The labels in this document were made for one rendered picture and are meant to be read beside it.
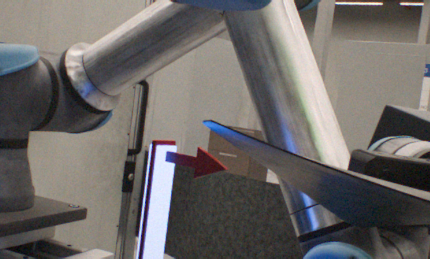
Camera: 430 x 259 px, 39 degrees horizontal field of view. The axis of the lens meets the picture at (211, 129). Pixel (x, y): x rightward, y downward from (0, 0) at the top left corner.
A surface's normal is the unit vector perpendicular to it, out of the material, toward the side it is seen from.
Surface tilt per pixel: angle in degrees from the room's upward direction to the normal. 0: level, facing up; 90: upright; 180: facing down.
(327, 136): 66
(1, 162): 72
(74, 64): 61
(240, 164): 90
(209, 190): 90
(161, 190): 90
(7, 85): 90
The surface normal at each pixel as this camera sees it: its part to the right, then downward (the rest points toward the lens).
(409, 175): 0.48, 0.22
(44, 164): 0.79, 0.14
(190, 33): -0.11, 0.70
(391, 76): -0.59, -0.04
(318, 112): 0.36, -0.32
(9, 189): 0.77, -0.18
